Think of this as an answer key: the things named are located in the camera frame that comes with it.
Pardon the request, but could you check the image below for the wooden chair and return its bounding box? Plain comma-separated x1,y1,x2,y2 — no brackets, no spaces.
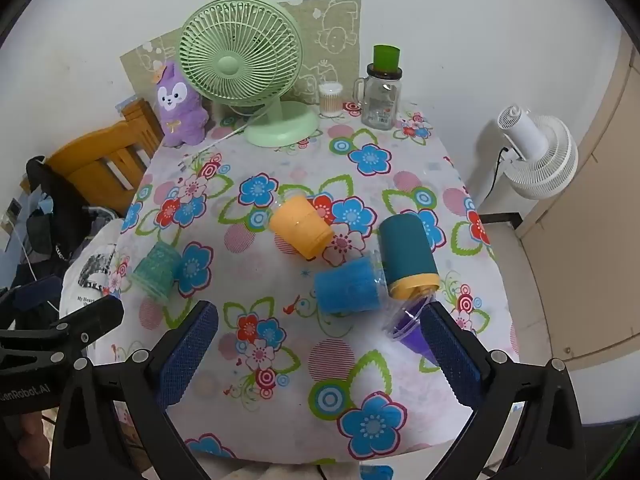
44,99,166,216

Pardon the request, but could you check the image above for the black power cable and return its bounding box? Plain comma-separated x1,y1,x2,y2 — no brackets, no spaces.
487,146,509,207

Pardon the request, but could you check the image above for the green cup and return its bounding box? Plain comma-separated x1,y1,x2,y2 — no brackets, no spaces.
372,45,402,72

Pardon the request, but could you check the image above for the dark teal cup yellow rim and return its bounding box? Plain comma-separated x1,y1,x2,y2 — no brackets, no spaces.
377,212,441,299

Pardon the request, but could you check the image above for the beige cartoon wall sheet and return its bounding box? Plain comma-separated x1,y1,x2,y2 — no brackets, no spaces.
120,0,362,107

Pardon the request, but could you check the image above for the orange cup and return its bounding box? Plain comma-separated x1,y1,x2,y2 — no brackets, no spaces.
269,196,334,261

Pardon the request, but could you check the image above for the glass jar mug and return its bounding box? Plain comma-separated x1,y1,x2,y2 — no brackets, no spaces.
354,64,404,130

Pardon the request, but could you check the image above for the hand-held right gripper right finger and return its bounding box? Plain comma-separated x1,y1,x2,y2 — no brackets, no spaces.
420,301,586,480

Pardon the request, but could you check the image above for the white printed bag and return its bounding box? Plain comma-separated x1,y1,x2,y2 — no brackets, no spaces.
59,220,132,322

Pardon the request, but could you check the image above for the floral tablecloth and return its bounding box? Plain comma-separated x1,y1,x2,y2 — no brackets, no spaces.
107,105,521,466

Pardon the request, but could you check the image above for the white fan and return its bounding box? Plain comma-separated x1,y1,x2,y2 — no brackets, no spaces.
477,105,579,201

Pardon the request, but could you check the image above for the purple cup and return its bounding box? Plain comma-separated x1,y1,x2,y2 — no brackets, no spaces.
384,294,442,367

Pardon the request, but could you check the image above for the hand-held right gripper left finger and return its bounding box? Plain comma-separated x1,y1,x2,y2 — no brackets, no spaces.
50,300,221,480

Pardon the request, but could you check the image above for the blue cup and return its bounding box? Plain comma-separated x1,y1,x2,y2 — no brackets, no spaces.
313,255,388,316

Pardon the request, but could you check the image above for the cotton swab container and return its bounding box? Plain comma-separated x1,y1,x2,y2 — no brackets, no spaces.
318,81,345,119

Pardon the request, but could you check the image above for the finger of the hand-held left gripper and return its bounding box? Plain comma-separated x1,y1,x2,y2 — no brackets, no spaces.
0,284,62,317
57,295,125,347

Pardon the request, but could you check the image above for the green desk fan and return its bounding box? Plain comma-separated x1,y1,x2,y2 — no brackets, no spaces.
179,0,321,148

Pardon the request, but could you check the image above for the teal patterned cup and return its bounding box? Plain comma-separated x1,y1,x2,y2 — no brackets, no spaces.
132,241,183,304

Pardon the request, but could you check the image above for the purple plush toy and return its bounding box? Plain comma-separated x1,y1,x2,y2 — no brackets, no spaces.
152,60,211,148

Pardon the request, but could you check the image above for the white fan cable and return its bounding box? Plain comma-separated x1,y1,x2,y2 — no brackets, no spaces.
175,122,262,171

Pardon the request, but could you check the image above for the dark clothing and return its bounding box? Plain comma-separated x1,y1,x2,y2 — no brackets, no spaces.
22,156,98,271

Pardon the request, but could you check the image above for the person's left hand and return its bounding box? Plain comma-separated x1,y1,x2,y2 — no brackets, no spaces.
17,411,52,478

